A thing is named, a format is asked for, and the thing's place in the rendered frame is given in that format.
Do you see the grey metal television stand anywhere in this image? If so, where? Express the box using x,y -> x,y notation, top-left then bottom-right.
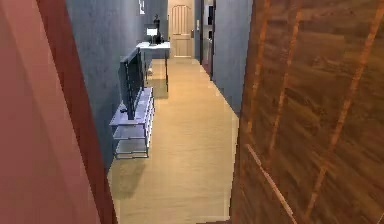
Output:
109,86 -> 156,160

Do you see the black television set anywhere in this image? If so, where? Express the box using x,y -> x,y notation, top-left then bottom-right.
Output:
119,47 -> 145,121

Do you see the white side table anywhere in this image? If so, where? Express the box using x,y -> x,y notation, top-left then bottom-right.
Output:
135,41 -> 171,93

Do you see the beige panelled room door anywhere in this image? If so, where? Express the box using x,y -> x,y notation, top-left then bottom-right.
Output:
168,0 -> 196,59

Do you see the black statue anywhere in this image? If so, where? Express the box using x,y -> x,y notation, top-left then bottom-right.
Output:
152,13 -> 165,45

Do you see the brown wooden room door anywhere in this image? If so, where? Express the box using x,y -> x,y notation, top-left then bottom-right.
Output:
229,0 -> 384,224

